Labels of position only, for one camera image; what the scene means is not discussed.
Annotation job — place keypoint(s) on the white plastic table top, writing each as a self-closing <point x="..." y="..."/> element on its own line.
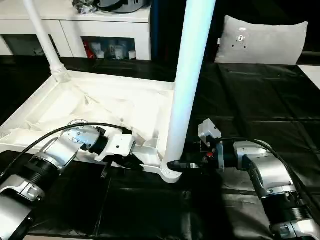
<point x="87" y="100"/>

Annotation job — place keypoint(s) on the white plastic table leg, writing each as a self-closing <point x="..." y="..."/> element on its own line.
<point x="45" y="37"/>
<point x="190" y="75"/>

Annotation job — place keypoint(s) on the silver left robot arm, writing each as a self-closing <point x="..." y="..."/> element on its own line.
<point x="62" y="152"/>

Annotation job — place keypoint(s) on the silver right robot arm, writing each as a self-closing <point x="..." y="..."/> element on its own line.
<point x="270" y="170"/>

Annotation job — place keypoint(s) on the black work mat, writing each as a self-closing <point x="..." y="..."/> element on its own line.
<point x="262" y="100"/>

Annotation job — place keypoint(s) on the small white jar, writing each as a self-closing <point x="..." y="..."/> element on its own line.
<point x="100" y="54"/>
<point x="132" y="54"/>
<point x="118" y="53"/>

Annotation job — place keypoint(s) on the grey cushion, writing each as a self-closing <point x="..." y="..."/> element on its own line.
<point x="262" y="42"/>

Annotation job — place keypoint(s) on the white glass-door cabinet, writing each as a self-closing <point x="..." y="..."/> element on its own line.
<point x="75" y="27"/>

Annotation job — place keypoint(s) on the grey round helmet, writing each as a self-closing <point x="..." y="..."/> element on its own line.
<point x="125" y="5"/>

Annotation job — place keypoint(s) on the dark clutter pile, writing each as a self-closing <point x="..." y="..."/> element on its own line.
<point x="85" y="6"/>

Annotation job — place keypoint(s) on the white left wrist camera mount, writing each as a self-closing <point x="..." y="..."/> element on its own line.
<point x="120" y="145"/>

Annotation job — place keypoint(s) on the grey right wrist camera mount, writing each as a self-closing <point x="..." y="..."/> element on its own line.
<point x="208" y="130"/>

